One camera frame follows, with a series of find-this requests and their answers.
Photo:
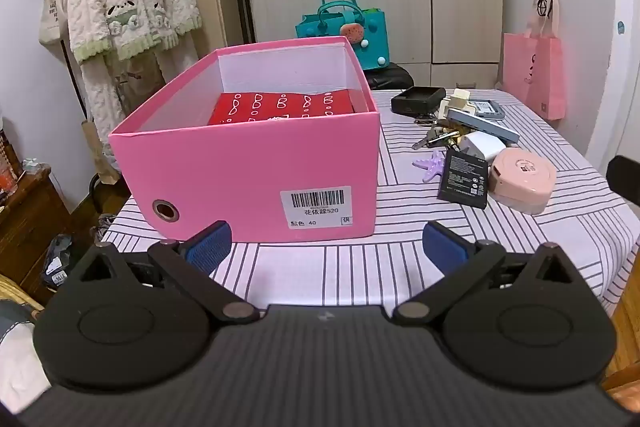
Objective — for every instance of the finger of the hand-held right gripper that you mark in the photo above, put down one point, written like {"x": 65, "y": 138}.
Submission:
{"x": 625, "y": 179}

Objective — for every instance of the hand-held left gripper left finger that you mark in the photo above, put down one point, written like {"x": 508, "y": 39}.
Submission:
{"x": 210, "y": 244}

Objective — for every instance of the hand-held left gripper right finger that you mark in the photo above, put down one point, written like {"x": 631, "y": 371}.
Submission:
{"x": 442, "y": 247}

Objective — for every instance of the pink cardboard box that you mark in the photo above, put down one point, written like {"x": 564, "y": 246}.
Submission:
{"x": 225, "y": 167}

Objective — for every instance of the cream plastic holder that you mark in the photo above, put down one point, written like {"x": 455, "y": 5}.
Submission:
{"x": 457, "y": 99}

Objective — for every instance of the black phone battery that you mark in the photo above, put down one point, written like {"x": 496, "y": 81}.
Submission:
{"x": 462, "y": 179}

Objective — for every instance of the purple starfish toy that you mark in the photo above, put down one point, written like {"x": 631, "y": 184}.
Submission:
{"x": 432, "y": 167}

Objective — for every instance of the striped tablecloth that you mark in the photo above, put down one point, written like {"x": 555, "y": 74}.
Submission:
{"x": 550, "y": 247}

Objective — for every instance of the pink round case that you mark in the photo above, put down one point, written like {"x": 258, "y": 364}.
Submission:
{"x": 522, "y": 177}

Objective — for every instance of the white charger plug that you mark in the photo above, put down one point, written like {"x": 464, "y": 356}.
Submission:
{"x": 482, "y": 146}

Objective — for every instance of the silver key bunch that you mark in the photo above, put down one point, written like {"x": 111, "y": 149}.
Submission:
{"x": 435, "y": 138}

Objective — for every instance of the grey-blue flat device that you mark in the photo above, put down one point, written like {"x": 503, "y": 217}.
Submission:
{"x": 480, "y": 124}

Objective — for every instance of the pink shopping bag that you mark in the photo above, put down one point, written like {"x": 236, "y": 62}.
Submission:
{"x": 532, "y": 72}

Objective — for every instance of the black rectangular tray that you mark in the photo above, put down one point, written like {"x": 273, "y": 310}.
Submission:
{"x": 415, "y": 104}

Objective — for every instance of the grey labelled hard drive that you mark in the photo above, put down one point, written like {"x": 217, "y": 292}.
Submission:
{"x": 487, "y": 108}

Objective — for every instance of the dark plastic bag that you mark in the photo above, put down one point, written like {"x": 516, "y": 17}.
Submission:
{"x": 59, "y": 262}

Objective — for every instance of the red patterned box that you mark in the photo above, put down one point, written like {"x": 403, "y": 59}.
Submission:
{"x": 280, "y": 104}

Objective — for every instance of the wooden side cabinet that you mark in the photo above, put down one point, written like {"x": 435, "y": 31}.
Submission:
{"x": 30, "y": 217}

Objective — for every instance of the colourful packets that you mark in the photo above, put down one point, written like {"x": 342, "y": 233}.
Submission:
{"x": 7, "y": 167}

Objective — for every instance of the grey white bedding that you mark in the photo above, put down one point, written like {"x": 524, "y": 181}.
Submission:
{"x": 15, "y": 357}

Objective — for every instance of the teal felt handbag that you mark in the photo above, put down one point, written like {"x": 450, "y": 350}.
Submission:
{"x": 320, "y": 27}

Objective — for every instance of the beige tote bag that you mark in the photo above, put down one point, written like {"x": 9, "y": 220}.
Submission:
{"x": 52, "y": 17}

